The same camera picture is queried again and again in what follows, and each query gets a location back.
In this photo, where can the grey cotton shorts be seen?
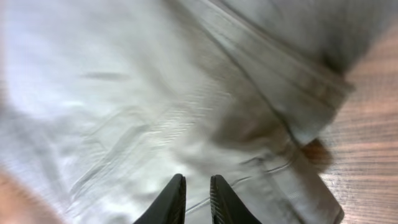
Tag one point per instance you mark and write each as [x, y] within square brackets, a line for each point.
[103, 102]

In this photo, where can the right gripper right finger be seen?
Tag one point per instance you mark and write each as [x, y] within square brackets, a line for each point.
[226, 206]

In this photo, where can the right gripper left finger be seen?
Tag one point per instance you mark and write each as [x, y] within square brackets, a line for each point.
[169, 206]

